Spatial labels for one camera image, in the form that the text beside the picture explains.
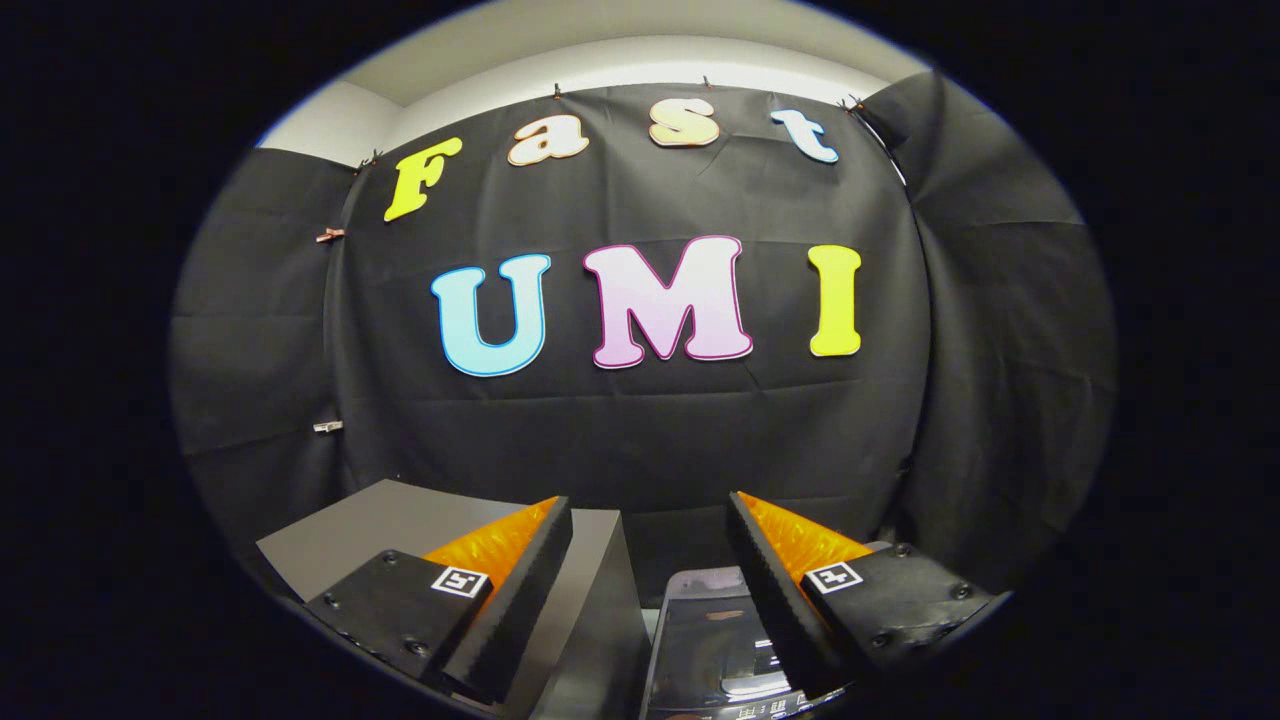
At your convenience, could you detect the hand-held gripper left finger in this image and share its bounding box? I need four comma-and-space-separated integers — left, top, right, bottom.
305, 495, 574, 704

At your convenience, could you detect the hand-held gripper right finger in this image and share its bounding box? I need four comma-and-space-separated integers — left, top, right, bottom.
727, 490, 1001, 698

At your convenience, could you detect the grey washing machine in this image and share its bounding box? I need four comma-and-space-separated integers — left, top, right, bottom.
640, 540, 896, 720

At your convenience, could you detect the grey cabinet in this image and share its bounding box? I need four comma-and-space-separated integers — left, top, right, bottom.
255, 478, 651, 720

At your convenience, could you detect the black backdrop cloth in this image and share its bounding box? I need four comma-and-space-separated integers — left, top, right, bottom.
168, 70, 1119, 591

